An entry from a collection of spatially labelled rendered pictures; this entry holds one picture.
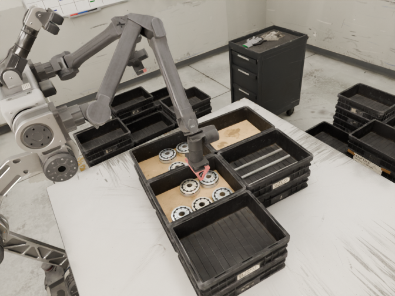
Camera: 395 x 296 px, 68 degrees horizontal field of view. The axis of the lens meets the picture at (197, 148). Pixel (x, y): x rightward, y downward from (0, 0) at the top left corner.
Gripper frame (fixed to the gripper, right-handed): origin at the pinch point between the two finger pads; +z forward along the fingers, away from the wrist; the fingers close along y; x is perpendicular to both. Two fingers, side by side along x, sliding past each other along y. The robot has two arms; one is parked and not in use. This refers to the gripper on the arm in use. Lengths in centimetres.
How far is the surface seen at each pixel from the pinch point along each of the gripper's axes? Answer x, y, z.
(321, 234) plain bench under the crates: -46, -32, 35
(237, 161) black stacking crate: -32.6, 19.8, 21.7
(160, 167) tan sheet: 5.8, 39.5, 23.2
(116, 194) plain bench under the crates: 33, 48, 38
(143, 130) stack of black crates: -11, 149, 66
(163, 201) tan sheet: 13.9, 15.2, 23.9
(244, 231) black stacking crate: -11.1, -20.0, 23.3
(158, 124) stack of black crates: -27, 149, 65
